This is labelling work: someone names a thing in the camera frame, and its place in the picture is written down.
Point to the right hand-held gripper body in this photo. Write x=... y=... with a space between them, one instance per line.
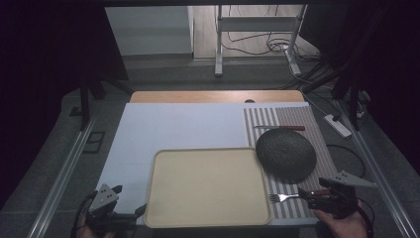
x=340 y=200

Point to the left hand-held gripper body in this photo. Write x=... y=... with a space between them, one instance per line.
x=103 y=198

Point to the person's right hand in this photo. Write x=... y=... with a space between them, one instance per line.
x=343 y=226

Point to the person's left hand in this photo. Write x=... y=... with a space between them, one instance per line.
x=88 y=232

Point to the dark round woven plate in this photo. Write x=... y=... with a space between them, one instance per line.
x=285 y=155

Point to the beige plastic tray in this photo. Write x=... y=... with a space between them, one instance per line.
x=208 y=188

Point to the white power strip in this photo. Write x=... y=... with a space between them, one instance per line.
x=337 y=126

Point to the grey striped placemat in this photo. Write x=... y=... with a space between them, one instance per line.
x=297 y=115

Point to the light blue table board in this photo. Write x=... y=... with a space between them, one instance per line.
x=181 y=125

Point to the black stand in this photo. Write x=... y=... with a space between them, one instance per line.
x=354 y=105
x=85 y=102

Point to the white panel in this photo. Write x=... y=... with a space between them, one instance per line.
x=148 y=29

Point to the aluminium rail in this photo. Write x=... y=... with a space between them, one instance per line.
x=62 y=178
x=379 y=172

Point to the white metal stand frame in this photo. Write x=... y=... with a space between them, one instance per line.
x=257 y=23

